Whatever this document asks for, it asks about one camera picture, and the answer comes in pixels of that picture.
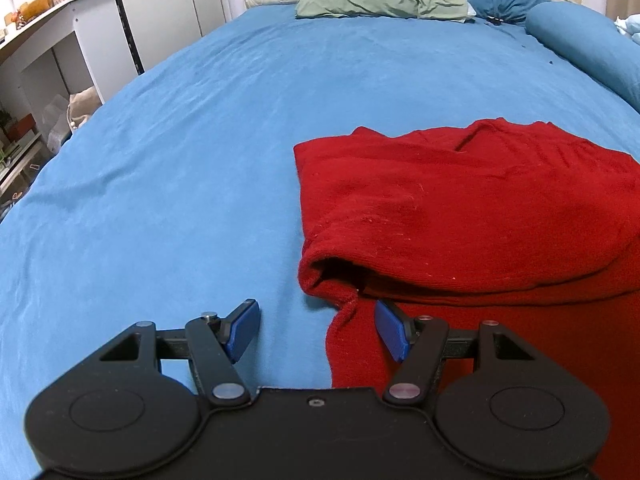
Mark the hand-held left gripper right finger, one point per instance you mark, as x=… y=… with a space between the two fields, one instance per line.
x=391 y=330

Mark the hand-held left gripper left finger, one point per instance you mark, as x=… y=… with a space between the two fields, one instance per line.
x=243 y=329

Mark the red knitted sweater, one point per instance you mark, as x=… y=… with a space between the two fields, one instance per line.
x=470 y=240

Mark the blue bed sheet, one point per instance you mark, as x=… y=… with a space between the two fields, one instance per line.
x=210 y=160

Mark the cream cloth bag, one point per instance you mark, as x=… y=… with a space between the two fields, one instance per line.
x=82 y=105

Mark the clear plastic storage drawers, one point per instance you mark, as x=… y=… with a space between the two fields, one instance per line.
x=17 y=160

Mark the green pillow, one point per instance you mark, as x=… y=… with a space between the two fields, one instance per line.
x=380 y=2

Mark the white wardrobe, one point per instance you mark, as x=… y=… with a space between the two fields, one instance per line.
x=170 y=5

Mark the white desk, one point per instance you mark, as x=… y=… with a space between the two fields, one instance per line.
x=55 y=45

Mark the blue bolster pillow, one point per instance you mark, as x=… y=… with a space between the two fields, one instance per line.
x=590 y=45

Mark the orange jar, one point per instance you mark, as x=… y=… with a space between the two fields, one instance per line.
x=39 y=6

